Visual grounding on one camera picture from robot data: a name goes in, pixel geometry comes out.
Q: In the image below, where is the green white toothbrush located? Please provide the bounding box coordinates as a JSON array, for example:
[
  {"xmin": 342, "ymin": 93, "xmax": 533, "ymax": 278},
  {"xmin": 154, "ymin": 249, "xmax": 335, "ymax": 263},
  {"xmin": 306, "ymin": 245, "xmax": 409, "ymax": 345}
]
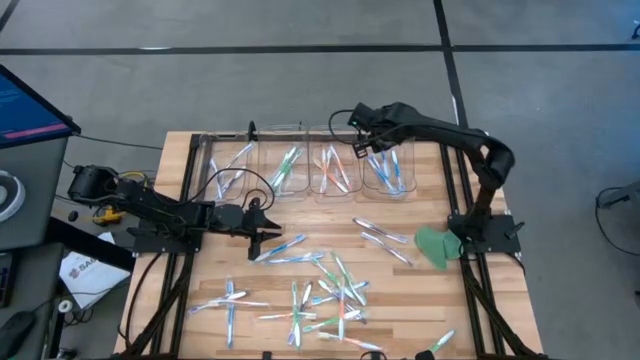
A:
[
  {"xmin": 301, "ymin": 309, "xmax": 363, "ymax": 335},
  {"xmin": 269, "ymin": 147, "xmax": 294, "ymax": 190},
  {"xmin": 331, "ymin": 251, "xmax": 370, "ymax": 307},
  {"xmin": 288, "ymin": 278, "xmax": 303, "ymax": 350},
  {"xmin": 278, "ymin": 147, "xmax": 305, "ymax": 177},
  {"xmin": 309, "ymin": 253, "xmax": 344, "ymax": 290},
  {"xmin": 273, "ymin": 157, "xmax": 300, "ymax": 197},
  {"xmin": 427, "ymin": 328, "xmax": 457, "ymax": 355}
]

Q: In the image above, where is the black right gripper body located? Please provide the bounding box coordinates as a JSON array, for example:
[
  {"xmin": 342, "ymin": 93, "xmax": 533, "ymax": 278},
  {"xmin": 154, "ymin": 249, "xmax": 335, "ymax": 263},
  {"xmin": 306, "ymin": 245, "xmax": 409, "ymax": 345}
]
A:
[{"xmin": 367, "ymin": 101, "xmax": 419, "ymax": 151}]

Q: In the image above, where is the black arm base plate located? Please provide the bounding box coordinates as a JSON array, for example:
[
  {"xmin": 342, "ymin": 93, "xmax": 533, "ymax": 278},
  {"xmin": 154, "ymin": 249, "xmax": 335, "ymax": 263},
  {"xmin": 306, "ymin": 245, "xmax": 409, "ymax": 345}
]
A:
[
  {"xmin": 126, "ymin": 226, "xmax": 207, "ymax": 257},
  {"xmin": 446, "ymin": 213, "xmax": 522, "ymax": 255}
]

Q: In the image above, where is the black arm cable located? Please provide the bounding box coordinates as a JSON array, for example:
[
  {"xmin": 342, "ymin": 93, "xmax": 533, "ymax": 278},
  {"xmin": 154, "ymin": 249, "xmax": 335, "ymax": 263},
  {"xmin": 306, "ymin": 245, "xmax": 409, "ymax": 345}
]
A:
[
  {"xmin": 326, "ymin": 107, "xmax": 362, "ymax": 147},
  {"xmin": 185, "ymin": 166, "xmax": 277, "ymax": 222}
]

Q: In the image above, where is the black keyboard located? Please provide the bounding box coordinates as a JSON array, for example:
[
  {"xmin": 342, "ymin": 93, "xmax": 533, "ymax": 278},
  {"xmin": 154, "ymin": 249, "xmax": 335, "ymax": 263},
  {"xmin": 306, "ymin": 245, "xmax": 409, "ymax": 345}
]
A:
[{"xmin": 0, "ymin": 251, "xmax": 15, "ymax": 309}]

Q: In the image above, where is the white booklet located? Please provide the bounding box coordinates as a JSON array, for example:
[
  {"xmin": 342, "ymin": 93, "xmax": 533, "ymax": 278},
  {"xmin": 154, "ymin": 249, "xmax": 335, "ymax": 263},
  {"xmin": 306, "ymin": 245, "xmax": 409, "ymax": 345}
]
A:
[{"xmin": 57, "ymin": 231, "xmax": 132, "ymax": 311}]

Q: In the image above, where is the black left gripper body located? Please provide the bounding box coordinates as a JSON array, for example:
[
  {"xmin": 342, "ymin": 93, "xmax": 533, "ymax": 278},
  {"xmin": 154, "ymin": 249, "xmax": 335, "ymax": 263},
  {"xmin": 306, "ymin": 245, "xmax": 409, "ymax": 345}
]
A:
[{"xmin": 208, "ymin": 200, "xmax": 264, "ymax": 237}]

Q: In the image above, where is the purple white toothbrush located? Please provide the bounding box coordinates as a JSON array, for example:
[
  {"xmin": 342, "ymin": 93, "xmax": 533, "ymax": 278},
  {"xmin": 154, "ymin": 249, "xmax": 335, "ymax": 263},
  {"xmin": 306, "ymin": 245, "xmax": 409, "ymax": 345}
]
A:
[
  {"xmin": 187, "ymin": 289, "xmax": 250, "ymax": 316},
  {"xmin": 286, "ymin": 281, "xmax": 315, "ymax": 346},
  {"xmin": 343, "ymin": 301, "xmax": 370, "ymax": 326},
  {"xmin": 359, "ymin": 231, "xmax": 415, "ymax": 267},
  {"xmin": 216, "ymin": 142, "xmax": 256, "ymax": 180},
  {"xmin": 208, "ymin": 156, "xmax": 225, "ymax": 200},
  {"xmin": 351, "ymin": 216, "xmax": 410, "ymax": 246},
  {"xmin": 219, "ymin": 165, "xmax": 248, "ymax": 195}
]

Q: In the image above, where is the green cloth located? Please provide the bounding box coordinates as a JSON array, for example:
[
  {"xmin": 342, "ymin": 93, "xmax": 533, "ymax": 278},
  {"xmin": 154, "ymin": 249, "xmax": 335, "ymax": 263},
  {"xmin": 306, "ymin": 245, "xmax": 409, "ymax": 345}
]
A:
[{"xmin": 413, "ymin": 225, "xmax": 465, "ymax": 272}]

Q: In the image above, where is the clear plastic bin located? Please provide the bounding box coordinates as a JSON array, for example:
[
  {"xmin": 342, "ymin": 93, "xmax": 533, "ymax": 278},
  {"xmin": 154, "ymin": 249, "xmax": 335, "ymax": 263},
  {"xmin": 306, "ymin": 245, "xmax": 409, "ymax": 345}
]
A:
[
  {"xmin": 363, "ymin": 122, "xmax": 417, "ymax": 201},
  {"xmin": 188, "ymin": 130, "xmax": 257, "ymax": 207},
  {"xmin": 307, "ymin": 123, "xmax": 365, "ymax": 197},
  {"xmin": 256, "ymin": 123, "xmax": 310, "ymax": 197}
]

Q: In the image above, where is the grey floor stand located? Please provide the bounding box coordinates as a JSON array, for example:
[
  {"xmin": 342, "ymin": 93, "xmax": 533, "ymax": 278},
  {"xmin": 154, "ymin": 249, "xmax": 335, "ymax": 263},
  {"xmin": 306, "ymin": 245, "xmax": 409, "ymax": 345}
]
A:
[{"xmin": 597, "ymin": 178, "xmax": 640, "ymax": 211}]

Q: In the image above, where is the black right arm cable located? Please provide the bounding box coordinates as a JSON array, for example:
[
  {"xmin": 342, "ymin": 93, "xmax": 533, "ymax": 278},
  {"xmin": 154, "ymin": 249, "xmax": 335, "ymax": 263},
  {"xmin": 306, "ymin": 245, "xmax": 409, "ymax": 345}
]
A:
[{"xmin": 326, "ymin": 107, "xmax": 362, "ymax": 147}]

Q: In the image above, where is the black monitor cable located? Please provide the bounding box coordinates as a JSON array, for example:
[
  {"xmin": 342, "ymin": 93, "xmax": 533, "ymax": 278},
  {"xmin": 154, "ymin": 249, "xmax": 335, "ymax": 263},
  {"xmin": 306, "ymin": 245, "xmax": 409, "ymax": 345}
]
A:
[{"xmin": 73, "ymin": 132, "xmax": 165, "ymax": 152}]

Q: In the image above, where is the black power cable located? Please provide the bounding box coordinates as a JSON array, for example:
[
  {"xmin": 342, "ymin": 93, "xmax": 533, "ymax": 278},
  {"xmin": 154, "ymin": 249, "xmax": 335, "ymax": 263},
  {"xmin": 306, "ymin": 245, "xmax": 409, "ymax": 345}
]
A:
[{"xmin": 122, "ymin": 252, "xmax": 166, "ymax": 351}]

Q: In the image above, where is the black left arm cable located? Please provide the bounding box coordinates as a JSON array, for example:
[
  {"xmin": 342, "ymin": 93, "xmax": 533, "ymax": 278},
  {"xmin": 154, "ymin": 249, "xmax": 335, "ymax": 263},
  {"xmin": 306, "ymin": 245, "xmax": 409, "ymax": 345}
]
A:
[{"xmin": 185, "ymin": 166, "xmax": 277, "ymax": 222}]

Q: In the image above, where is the black floor cable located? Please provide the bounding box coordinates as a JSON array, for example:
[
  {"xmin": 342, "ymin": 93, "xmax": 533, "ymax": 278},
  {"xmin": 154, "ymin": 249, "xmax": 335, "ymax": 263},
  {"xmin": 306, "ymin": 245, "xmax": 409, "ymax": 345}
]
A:
[{"xmin": 593, "ymin": 185, "xmax": 640, "ymax": 259}]

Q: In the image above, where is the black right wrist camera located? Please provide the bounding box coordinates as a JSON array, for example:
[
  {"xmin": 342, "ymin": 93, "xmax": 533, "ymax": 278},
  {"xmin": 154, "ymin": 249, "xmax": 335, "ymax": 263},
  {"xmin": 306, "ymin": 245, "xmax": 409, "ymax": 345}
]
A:
[{"xmin": 348, "ymin": 101, "xmax": 375, "ymax": 130}]

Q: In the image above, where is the blue white toothbrush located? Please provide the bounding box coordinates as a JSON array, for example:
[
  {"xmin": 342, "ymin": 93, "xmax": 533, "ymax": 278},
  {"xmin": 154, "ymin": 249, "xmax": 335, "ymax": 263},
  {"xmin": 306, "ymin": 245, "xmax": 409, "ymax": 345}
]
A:
[
  {"xmin": 253, "ymin": 233, "xmax": 308, "ymax": 264},
  {"xmin": 389, "ymin": 148, "xmax": 407, "ymax": 195},
  {"xmin": 224, "ymin": 276, "xmax": 237, "ymax": 350},
  {"xmin": 366, "ymin": 154, "xmax": 396, "ymax": 195},
  {"xmin": 378, "ymin": 151, "xmax": 393, "ymax": 195},
  {"xmin": 266, "ymin": 251, "xmax": 326, "ymax": 266},
  {"xmin": 308, "ymin": 279, "xmax": 370, "ymax": 306}
]

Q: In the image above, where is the computer monitor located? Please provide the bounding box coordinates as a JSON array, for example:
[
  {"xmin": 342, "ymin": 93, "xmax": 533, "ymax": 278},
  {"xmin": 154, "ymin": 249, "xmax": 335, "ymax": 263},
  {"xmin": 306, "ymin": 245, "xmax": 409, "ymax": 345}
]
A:
[{"xmin": 0, "ymin": 63, "xmax": 82, "ymax": 151}]

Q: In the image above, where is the white round roll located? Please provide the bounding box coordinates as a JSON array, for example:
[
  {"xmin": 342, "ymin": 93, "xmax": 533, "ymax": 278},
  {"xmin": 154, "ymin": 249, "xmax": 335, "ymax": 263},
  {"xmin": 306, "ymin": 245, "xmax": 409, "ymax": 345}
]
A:
[{"xmin": 0, "ymin": 168, "xmax": 27, "ymax": 225}]

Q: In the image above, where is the black beam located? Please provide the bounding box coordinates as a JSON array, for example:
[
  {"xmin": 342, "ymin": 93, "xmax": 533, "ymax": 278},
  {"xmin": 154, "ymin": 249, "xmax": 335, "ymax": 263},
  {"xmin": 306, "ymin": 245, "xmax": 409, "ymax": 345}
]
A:
[{"xmin": 45, "ymin": 215, "xmax": 137, "ymax": 274}]

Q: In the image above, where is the black computer mouse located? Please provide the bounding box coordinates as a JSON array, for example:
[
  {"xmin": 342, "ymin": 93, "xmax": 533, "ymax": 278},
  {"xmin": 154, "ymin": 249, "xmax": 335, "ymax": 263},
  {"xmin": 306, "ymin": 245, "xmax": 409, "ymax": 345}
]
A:
[{"xmin": 0, "ymin": 309, "xmax": 37, "ymax": 360}]

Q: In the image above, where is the yellow tool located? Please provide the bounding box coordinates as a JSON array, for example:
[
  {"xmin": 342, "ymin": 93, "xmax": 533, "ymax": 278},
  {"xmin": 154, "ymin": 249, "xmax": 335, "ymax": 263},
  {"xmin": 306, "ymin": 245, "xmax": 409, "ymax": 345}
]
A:
[{"xmin": 91, "ymin": 205, "xmax": 129, "ymax": 227}]

